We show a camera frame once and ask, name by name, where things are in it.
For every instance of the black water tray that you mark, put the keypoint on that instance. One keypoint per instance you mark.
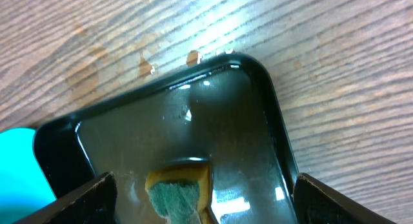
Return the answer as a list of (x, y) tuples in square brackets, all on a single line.
[(222, 111)]

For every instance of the turquoise plastic tray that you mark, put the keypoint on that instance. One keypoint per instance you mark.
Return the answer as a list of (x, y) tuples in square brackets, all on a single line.
[(24, 188)]

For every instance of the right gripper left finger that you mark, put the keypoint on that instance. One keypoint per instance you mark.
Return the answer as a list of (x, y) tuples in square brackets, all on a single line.
[(93, 202)]

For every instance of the green and yellow sponge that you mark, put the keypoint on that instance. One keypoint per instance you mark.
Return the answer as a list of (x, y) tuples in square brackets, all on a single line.
[(182, 194)]

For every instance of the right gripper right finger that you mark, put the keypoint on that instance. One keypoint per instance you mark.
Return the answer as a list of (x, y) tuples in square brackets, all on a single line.
[(316, 202)]

